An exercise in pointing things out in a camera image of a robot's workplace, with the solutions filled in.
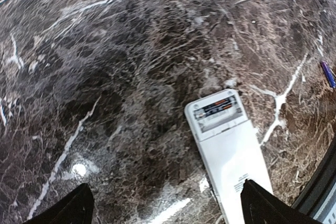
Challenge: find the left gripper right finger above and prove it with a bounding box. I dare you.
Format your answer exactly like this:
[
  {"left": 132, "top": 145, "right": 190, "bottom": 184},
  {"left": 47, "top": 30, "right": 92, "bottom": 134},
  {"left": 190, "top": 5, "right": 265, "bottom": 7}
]
[{"left": 240, "top": 179, "right": 319, "bottom": 223}]

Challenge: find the black front rail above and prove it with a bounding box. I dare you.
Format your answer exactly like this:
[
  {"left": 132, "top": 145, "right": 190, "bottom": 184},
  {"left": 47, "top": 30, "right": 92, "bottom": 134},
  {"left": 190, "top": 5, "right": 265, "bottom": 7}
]
[{"left": 291, "top": 139, "right": 335, "bottom": 221}]

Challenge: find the battery inside remote compartment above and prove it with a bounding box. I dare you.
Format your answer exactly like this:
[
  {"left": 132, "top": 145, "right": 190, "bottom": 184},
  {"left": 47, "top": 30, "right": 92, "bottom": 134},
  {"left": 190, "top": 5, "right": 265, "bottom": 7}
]
[{"left": 194, "top": 97, "right": 237, "bottom": 120}]

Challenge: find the blue AAA battery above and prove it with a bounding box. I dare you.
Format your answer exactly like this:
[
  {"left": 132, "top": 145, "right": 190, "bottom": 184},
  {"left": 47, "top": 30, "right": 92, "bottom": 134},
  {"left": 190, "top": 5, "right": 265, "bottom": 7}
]
[{"left": 320, "top": 61, "right": 336, "bottom": 89}]

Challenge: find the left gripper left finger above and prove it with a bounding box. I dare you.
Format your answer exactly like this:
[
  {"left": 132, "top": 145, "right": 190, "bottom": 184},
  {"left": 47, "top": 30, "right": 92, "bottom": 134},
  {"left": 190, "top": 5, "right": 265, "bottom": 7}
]
[{"left": 25, "top": 183, "right": 95, "bottom": 224}]

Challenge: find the white remote control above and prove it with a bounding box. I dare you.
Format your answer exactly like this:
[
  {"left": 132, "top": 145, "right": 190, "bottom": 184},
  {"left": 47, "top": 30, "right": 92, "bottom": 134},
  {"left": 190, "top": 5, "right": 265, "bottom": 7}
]
[{"left": 184, "top": 89, "right": 272, "bottom": 223}]

